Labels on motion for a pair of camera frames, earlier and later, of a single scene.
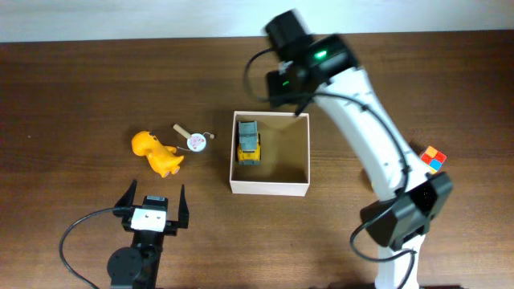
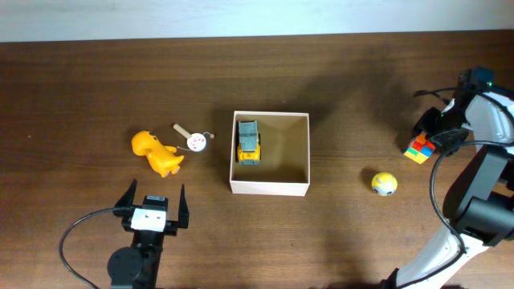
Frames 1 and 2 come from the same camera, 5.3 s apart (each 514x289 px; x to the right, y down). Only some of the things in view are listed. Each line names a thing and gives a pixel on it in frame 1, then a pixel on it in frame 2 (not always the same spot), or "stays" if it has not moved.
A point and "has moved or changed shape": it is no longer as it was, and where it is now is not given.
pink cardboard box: [284, 168] stays
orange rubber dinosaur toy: [162, 158] stays
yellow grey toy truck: [249, 144] stays
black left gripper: [171, 225] stays
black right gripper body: [280, 89] to [449, 120]
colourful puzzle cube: [434, 159] has moved or changed shape
